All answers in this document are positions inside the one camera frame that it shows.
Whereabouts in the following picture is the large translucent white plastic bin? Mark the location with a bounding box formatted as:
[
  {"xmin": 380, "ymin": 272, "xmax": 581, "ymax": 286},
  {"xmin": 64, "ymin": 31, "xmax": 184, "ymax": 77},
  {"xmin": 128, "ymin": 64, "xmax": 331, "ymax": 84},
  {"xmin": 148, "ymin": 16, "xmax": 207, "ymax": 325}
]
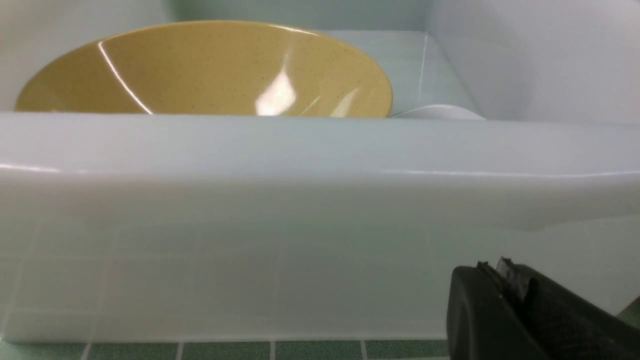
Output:
[{"xmin": 1, "ymin": 0, "xmax": 639, "ymax": 344}]

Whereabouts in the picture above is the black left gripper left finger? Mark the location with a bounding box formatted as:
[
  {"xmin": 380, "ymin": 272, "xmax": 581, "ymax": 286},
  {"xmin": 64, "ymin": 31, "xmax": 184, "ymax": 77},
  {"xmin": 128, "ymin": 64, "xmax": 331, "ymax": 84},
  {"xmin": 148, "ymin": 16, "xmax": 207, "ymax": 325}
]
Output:
[{"xmin": 446, "ymin": 265, "xmax": 550, "ymax": 360}]

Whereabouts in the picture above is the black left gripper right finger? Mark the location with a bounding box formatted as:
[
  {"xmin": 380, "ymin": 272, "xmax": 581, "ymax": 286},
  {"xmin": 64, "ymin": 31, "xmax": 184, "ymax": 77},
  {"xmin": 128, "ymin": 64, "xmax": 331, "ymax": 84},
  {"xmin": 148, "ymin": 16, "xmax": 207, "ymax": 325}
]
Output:
[{"xmin": 477, "ymin": 258, "xmax": 639, "ymax": 360}]

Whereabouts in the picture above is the small white dish in bin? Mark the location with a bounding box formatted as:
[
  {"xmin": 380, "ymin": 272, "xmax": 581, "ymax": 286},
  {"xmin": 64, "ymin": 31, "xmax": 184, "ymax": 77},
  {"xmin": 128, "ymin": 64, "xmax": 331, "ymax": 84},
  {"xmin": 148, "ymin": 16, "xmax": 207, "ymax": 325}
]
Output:
[{"xmin": 391, "ymin": 104, "xmax": 486, "ymax": 121}]

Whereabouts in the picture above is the yellow speckled noodle bowl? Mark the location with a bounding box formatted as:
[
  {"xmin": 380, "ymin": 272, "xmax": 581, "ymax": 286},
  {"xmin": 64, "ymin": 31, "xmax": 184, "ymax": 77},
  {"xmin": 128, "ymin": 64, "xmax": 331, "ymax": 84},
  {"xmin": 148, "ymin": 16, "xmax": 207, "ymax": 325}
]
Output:
[{"xmin": 13, "ymin": 20, "xmax": 394, "ymax": 118}]

